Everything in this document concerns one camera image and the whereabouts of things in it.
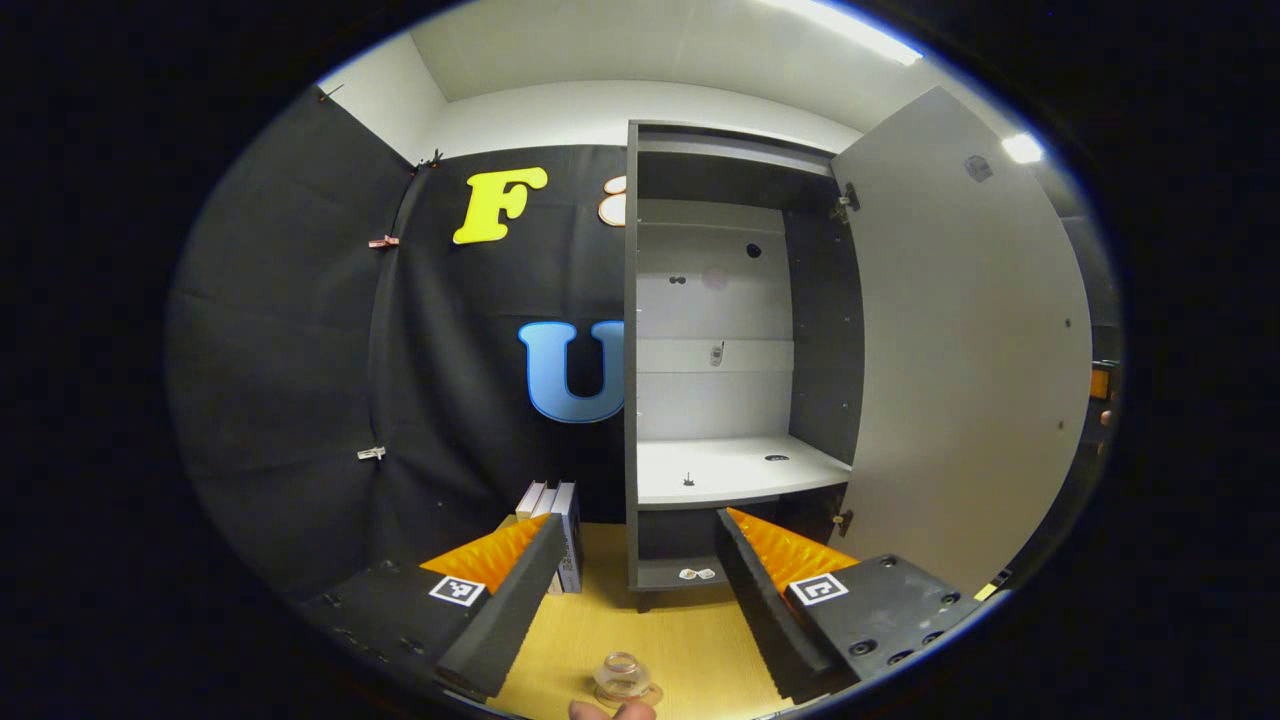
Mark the grey cabinet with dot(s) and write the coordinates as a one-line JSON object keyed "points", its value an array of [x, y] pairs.
{"points": [[820, 330]]}

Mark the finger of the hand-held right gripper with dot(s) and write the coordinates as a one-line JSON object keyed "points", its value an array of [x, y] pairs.
{"points": [[1100, 384]]}

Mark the beige cabinet door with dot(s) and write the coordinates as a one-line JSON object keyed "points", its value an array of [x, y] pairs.
{"points": [[960, 350]]}

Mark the clear glass bottle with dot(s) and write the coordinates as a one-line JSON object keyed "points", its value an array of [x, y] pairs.
{"points": [[622, 672]]}

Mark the white backdrop clip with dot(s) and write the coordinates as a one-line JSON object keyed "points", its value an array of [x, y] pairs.
{"points": [[371, 453]]}

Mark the long ceiling light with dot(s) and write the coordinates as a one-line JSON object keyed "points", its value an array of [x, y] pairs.
{"points": [[850, 28]]}

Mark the black backdrop clip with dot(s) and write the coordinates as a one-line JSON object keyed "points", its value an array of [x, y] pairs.
{"points": [[432, 160], [328, 93]]}

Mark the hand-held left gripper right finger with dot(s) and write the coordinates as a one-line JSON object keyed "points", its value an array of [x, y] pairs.
{"points": [[750, 590]]}

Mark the beige book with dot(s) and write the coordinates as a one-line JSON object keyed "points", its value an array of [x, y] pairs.
{"points": [[528, 497]]}

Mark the small ceiling light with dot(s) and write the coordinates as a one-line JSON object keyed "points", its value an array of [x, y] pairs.
{"points": [[1022, 148]]}

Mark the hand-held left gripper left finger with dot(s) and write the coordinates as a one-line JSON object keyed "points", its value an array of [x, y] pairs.
{"points": [[520, 600]]}

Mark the metal cabinet door hinge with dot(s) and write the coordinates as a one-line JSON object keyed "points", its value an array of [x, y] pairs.
{"points": [[843, 521], [848, 200]]}

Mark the white cabinet shelf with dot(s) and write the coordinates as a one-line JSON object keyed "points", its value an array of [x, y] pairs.
{"points": [[730, 470]]}

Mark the white book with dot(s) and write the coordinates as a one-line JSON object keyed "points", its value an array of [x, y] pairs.
{"points": [[545, 500]]}

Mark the black backdrop cloth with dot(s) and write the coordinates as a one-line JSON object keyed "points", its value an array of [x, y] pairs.
{"points": [[300, 350]]}

